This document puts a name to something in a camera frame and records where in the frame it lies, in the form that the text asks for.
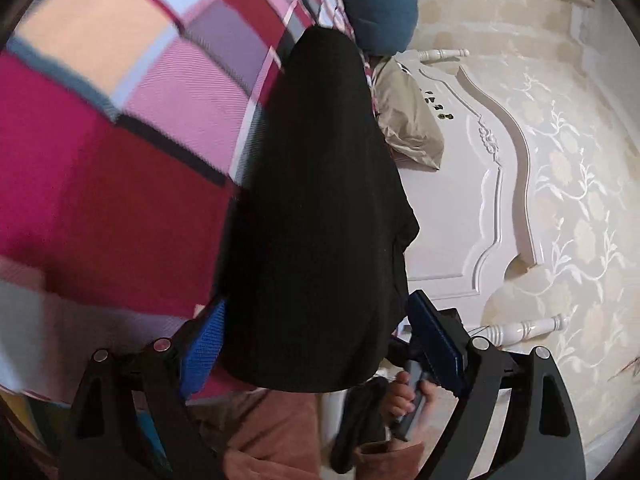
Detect person's right forearm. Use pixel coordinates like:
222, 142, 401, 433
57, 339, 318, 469
354, 439, 426, 480

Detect white carved headboard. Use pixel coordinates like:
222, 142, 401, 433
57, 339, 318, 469
390, 47, 568, 352

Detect person's right hand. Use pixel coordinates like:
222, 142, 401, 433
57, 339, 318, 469
382, 369, 437, 425

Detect black studded pants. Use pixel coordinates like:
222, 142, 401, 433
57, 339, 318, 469
212, 26, 421, 393

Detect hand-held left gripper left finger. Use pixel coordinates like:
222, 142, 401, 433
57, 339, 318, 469
57, 302, 228, 480

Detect person's brown clothing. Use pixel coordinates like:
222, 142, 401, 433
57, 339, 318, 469
197, 389, 326, 480

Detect blue pillow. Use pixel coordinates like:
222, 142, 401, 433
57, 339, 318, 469
320, 0, 420, 57

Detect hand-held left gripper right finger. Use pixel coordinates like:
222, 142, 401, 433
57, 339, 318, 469
405, 290, 587, 480

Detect beige pillow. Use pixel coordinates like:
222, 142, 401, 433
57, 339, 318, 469
372, 57, 446, 171

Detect checkered bedspread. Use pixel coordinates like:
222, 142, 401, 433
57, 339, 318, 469
0, 0, 381, 402

